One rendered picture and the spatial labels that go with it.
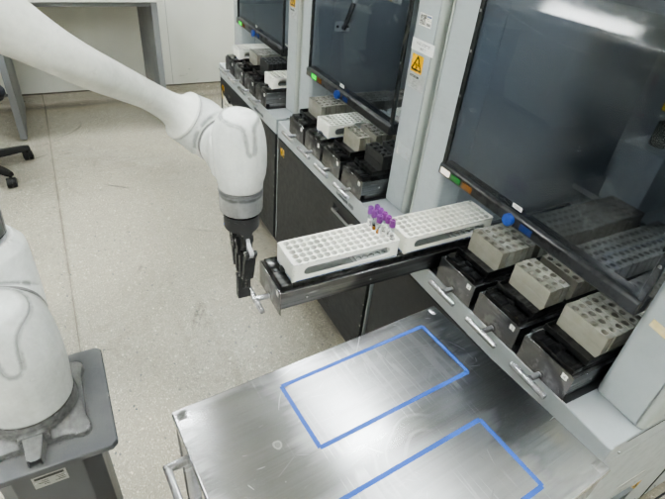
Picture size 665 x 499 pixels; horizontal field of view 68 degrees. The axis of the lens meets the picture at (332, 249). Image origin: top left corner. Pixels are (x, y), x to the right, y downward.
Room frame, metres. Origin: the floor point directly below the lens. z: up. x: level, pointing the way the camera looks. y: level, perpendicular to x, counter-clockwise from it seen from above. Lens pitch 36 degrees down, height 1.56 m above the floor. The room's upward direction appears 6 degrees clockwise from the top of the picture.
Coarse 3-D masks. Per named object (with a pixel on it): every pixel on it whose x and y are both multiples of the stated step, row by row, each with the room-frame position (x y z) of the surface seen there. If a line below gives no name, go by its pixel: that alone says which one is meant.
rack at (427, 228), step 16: (432, 208) 1.21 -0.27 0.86; (448, 208) 1.23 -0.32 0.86; (464, 208) 1.23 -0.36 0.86; (480, 208) 1.24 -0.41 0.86; (400, 224) 1.11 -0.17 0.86; (416, 224) 1.12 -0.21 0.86; (432, 224) 1.13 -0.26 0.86; (448, 224) 1.14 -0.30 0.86; (464, 224) 1.14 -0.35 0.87; (480, 224) 1.17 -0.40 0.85; (400, 240) 1.06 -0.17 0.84; (416, 240) 1.06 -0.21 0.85; (432, 240) 1.13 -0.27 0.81; (448, 240) 1.12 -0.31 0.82
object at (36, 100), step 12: (168, 84) 4.14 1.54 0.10; (180, 84) 4.19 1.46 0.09; (192, 84) 4.24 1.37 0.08; (204, 84) 4.30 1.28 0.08; (216, 84) 4.35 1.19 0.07; (24, 96) 3.58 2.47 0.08; (36, 96) 3.62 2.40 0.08; (48, 96) 3.67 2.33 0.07; (60, 96) 3.71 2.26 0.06; (72, 96) 3.75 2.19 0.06; (84, 96) 3.80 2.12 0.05; (96, 96) 3.84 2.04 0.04; (0, 108) 3.48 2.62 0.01
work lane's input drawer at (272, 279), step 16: (464, 240) 1.14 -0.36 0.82; (400, 256) 1.03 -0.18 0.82; (416, 256) 1.05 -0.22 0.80; (432, 256) 1.07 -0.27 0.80; (272, 272) 0.91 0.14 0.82; (336, 272) 0.93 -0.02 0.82; (352, 272) 0.96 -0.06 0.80; (368, 272) 0.97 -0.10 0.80; (384, 272) 0.99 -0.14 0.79; (400, 272) 1.02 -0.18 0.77; (272, 288) 0.89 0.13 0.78; (288, 288) 0.87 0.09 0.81; (304, 288) 0.88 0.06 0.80; (320, 288) 0.90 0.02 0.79; (336, 288) 0.92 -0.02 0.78; (352, 288) 0.95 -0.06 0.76; (256, 304) 0.86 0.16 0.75; (288, 304) 0.86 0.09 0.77
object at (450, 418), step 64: (448, 320) 0.80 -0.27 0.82; (256, 384) 0.58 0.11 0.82; (320, 384) 0.59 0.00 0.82; (384, 384) 0.61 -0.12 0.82; (448, 384) 0.62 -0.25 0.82; (512, 384) 0.64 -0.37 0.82; (192, 448) 0.44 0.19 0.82; (256, 448) 0.45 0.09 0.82; (320, 448) 0.46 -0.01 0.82; (384, 448) 0.48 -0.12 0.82; (448, 448) 0.49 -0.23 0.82; (512, 448) 0.50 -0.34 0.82; (576, 448) 0.52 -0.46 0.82
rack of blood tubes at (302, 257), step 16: (288, 240) 0.98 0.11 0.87; (304, 240) 1.00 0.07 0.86; (320, 240) 0.99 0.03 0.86; (336, 240) 1.00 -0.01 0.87; (352, 240) 1.01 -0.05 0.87; (368, 240) 1.03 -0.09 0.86; (384, 240) 1.03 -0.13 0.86; (288, 256) 0.91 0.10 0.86; (304, 256) 0.92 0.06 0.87; (320, 256) 0.94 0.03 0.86; (336, 256) 0.94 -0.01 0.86; (352, 256) 0.99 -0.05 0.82; (368, 256) 0.99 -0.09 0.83; (384, 256) 1.01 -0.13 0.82; (288, 272) 0.90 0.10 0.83; (304, 272) 0.93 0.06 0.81; (320, 272) 0.92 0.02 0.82
